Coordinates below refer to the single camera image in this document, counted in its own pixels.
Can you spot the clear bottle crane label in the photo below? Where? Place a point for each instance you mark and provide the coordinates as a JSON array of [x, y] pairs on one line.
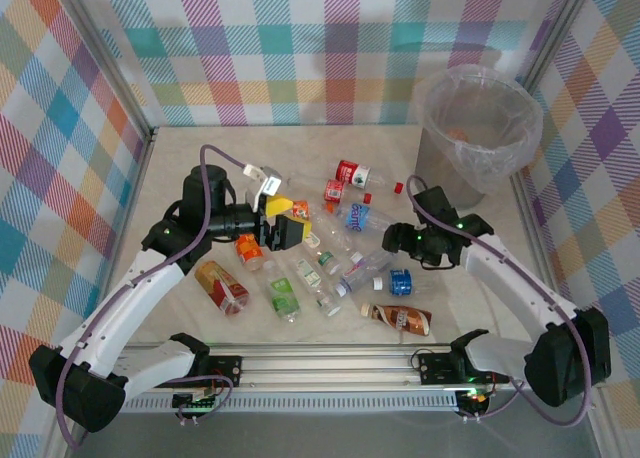
[[312, 239]]

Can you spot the clear bottle orange label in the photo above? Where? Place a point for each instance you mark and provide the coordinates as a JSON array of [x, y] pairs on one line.
[[301, 209]]

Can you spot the clear bottle purple label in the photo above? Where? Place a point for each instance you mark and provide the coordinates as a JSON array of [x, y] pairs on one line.
[[365, 268]]

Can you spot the dark blue label bottle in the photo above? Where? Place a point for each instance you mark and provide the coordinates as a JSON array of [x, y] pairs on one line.
[[402, 282]]

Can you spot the blue label water bottle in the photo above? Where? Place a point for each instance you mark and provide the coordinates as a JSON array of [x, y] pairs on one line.
[[357, 215]]

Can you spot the clear bottle green band label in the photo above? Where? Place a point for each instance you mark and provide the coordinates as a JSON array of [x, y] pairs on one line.
[[326, 259]]

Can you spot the clear bottle white nutrition label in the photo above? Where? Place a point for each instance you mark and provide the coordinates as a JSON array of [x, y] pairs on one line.
[[309, 273]]

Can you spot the orange drink bottle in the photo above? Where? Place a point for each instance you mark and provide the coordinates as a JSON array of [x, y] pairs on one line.
[[248, 248]]

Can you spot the small red label bottle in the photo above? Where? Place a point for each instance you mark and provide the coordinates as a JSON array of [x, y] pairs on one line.
[[334, 190]]

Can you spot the clear bottle bright green label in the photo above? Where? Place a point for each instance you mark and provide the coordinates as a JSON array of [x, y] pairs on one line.
[[282, 295]]

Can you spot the red gold tea bottle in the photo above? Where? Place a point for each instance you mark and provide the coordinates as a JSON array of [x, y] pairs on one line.
[[220, 285]]

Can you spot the large red label water bottle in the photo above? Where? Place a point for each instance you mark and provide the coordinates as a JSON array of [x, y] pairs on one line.
[[350, 172]]

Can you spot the brown snack wrapper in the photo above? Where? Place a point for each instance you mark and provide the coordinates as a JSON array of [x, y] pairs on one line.
[[400, 319]]

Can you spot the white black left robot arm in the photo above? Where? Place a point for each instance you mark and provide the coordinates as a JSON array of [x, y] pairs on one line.
[[125, 303]]

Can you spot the clear plastic bin liner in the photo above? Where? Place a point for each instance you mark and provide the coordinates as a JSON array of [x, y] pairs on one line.
[[500, 158]]

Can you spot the orange litter scraps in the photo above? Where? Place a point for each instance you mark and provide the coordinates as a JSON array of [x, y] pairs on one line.
[[456, 134]]

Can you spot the right circuit board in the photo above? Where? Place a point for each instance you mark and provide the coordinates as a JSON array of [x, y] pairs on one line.
[[475, 398]]

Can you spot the circuit board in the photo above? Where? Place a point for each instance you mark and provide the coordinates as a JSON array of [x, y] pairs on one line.
[[192, 404], [475, 398]]

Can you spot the left circuit board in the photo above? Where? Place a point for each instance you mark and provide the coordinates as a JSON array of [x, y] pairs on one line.
[[192, 404]]

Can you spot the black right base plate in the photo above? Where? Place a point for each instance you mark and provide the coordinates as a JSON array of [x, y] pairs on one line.
[[432, 368]]

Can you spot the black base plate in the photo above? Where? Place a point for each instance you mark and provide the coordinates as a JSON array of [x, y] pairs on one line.
[[432, 368], [227, 370]]

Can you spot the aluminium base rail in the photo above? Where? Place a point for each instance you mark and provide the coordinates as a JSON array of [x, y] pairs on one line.
[[325, 368]]

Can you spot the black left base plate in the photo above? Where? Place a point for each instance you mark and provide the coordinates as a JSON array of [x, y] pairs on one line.
[[227, 370]]

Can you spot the aluminium frame post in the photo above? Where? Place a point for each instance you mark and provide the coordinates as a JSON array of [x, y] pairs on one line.
[[106, 53], [559, 28]]

